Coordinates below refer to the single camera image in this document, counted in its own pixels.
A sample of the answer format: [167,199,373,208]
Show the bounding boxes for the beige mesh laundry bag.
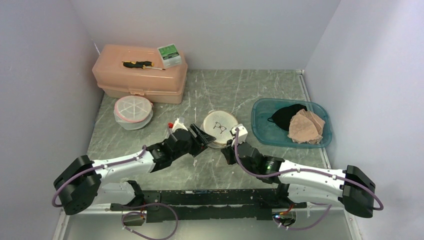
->
[201,110,239,149]

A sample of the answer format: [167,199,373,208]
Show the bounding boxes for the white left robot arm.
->
[51,124,216,215]

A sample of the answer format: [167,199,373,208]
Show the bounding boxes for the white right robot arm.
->
[221,142,384,218]

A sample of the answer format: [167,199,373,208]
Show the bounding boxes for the black bra in basin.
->
[267,104,307,131]

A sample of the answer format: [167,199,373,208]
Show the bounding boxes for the pink rimmed mesh laundry bag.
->
[113,95,153,131]

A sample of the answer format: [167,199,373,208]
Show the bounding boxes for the beige bra in basin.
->
[288,109,326,145]

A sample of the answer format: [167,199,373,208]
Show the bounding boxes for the teal plastic basin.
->
[250,98,333,149]

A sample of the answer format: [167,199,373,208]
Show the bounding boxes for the small green white box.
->
[157,44,183,69]

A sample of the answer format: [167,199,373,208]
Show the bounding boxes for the black yellow screwdriver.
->
[122,61,166,71]

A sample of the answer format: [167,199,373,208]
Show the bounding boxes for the pink plastic storage box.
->
[92,44,188,104]

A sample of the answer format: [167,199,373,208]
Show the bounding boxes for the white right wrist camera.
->
[230,123,248,145]

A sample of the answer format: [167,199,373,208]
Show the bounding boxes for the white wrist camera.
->
[230,123,248,145]
[167,116,188,134]

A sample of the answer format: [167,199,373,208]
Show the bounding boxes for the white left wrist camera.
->
[167,116,188,134]

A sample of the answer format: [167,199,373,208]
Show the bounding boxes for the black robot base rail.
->
[109,188,307,223]

